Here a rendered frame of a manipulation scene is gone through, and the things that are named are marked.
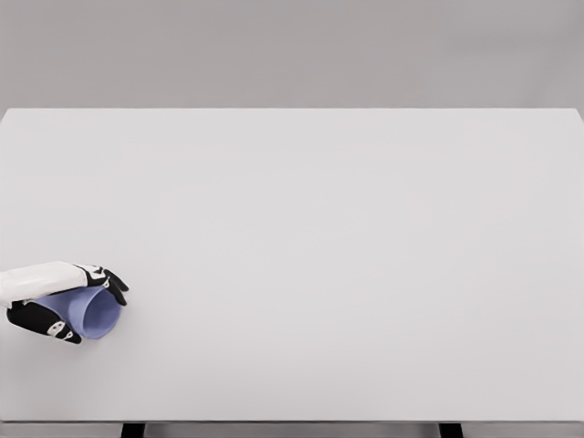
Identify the lavender blue cup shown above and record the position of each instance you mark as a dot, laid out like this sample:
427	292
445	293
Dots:
93	311

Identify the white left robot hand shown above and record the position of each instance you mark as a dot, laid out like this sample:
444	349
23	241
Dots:
45	279

